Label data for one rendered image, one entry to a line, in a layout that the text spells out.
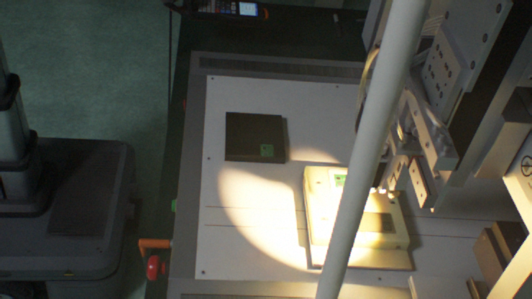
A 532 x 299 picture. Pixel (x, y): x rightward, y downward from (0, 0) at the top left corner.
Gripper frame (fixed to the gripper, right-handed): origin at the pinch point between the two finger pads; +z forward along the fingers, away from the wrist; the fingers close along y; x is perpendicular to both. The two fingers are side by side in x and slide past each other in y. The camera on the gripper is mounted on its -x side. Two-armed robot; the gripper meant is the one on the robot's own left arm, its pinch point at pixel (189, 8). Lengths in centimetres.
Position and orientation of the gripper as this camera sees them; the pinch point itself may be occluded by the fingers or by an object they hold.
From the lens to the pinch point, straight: 147.3
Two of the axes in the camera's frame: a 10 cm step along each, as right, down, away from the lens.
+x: -9.1, 3.2, 2.5
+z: 4.1, 6.6, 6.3
